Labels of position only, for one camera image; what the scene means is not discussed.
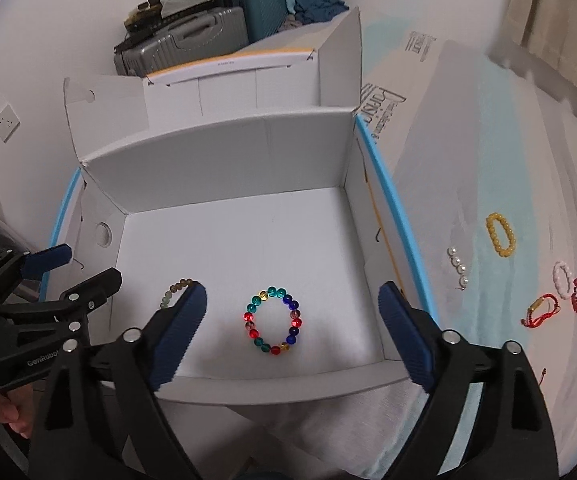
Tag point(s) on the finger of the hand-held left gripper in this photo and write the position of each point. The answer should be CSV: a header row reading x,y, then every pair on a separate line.
x,y
51,256
101,285

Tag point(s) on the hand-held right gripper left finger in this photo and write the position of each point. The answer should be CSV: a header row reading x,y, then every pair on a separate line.
x,y
181,330

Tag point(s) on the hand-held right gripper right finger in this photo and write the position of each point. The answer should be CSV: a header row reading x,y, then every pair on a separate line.
x,y
408,335

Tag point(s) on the white cardboard box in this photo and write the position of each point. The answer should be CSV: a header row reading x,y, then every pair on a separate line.
x,y
268,240

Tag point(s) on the person's left hand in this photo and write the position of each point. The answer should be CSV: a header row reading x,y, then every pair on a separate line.
x,y
3,412

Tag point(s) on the grey hard suitcase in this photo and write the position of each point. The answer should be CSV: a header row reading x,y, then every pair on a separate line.
x,y
193,40

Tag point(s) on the black and gold item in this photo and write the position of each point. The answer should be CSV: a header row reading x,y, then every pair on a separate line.
x,y
143,12

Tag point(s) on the teal hard suitcase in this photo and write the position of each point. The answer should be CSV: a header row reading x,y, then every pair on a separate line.
x,y
258,5

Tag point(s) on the blue clothes pile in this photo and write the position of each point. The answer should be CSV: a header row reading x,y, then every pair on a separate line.
x,y
318,7

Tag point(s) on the beige curtain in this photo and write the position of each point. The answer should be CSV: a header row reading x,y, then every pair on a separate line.
x,y
558,15

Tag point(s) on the white wall socket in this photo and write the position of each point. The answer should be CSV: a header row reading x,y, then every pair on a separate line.
x,y
6,123

